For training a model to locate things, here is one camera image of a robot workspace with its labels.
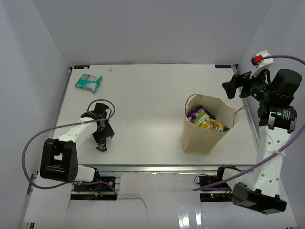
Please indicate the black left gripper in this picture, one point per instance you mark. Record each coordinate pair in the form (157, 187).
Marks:
(108, 132)

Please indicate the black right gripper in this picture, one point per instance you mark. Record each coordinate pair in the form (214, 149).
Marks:
(237, 80)

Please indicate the brown M&M's packet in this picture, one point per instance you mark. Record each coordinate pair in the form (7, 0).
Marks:
(102, 146)

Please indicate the green Fox's candy bag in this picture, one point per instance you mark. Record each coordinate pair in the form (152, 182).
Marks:
(203, 120)

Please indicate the purple Fox's candy bag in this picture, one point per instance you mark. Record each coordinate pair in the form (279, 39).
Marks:
(195, 113)

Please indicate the brown paper bag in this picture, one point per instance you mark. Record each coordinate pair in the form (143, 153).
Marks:
(200, 141)

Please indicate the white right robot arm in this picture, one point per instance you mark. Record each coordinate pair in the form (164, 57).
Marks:
(277, 119)

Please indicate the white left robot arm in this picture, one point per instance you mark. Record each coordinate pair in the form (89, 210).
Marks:
(59, 157)

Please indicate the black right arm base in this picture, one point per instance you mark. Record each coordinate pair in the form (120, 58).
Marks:
(219, 193)

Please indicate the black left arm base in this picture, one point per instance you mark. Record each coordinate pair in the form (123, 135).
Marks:
(98, 187)

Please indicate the dark blue logo sticker right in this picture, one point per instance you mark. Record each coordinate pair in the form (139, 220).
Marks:
(223, 66)

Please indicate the dark blue logo sticker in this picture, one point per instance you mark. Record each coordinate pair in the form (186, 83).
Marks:
(223, 66)
(81, 67)

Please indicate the teal tissue packet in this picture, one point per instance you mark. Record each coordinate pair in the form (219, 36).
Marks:
(89, 82)

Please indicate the dark blue logo sticker left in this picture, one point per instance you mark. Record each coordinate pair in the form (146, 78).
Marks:
(81, 67)

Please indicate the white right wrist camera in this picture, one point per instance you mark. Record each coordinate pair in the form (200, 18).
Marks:
(260, 63)

